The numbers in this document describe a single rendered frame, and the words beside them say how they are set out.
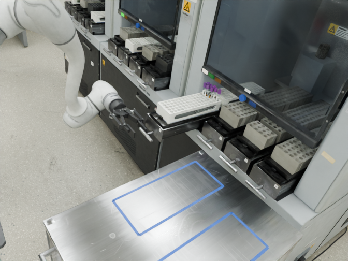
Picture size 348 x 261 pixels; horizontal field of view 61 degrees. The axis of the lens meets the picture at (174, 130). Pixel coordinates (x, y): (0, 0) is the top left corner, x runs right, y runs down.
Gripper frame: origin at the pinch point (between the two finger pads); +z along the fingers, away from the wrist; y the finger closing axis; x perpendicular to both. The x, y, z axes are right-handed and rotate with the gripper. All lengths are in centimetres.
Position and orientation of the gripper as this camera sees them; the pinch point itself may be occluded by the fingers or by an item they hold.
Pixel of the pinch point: (136, 129)
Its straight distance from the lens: 130.4
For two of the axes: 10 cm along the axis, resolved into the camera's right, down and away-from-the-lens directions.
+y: 8.1, -2.4, 5.3
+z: 5.6, 5.5, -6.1
